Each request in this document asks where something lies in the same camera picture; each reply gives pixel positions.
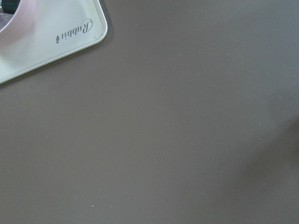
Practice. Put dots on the pink plastic cup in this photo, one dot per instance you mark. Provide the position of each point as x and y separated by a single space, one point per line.
22 14

